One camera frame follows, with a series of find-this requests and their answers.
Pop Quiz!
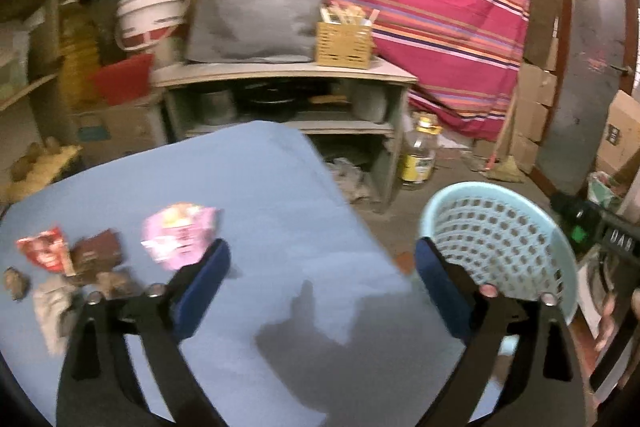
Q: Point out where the pink snack wrapper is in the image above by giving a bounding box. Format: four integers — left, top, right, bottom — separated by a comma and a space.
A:
141, 202, 218, 271

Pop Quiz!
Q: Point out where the silver foil wrapper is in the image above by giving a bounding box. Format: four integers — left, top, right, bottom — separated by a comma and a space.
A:
31, 271, 137, 358

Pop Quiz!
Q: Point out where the red snack wrapper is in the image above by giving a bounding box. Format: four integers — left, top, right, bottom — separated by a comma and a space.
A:
15, 227, 76, 277

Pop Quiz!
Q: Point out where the green trash bin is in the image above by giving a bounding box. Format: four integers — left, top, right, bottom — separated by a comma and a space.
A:
569, 171, 626, 249

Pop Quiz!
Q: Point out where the person's right hand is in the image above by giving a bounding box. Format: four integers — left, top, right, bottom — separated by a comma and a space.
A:
594, 288, 640, 352

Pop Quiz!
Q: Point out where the light blue laundry basket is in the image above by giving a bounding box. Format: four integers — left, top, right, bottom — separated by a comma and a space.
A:
414, 182, 577, 343

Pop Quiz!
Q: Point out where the dark red square wrapper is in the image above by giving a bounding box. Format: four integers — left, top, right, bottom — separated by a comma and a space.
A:
70, 229, 124, 286

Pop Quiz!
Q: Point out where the cardboard box right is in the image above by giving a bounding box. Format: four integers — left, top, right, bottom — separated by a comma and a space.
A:
596, 90, 640, 182

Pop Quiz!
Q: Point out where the straw broom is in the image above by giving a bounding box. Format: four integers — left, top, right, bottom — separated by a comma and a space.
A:
482, 90, 524, 183

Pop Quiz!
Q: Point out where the brown crumpled paper ball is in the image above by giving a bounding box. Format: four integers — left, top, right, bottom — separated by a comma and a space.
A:
3, 267, 29, 301

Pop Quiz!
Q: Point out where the blue table cloth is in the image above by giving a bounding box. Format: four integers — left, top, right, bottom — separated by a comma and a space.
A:
1, 121, 463, 426

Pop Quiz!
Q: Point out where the oil bottle on floor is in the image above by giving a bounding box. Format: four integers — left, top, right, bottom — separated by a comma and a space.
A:
399, 113, 442, 187

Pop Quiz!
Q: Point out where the yellow egg carton tray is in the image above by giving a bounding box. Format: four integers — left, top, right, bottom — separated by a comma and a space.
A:
1, 145, 82, 204

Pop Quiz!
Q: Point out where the cardboard box under basin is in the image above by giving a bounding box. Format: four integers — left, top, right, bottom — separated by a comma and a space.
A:
72, 96, 169, 166

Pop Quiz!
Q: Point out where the red plastic basin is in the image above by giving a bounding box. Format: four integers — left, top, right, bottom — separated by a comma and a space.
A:
90, 53, 153, 106

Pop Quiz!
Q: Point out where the low wooden shelf unit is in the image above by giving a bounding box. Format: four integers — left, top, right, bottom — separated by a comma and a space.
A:
151, 58, 416, 212

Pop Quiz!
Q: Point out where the yellow oil jug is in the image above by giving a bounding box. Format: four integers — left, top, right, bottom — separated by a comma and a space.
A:
58, 0, 101, 109

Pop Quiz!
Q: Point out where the white plastic bucket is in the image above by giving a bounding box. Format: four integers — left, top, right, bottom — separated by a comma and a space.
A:
115, 0, 191, 68

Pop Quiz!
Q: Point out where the yellow utensil holder basket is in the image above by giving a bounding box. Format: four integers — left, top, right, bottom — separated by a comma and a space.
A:
316, 2, 380, 69

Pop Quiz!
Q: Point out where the grey fabric cover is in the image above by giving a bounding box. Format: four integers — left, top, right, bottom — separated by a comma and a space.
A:
186, 0, 323, 64

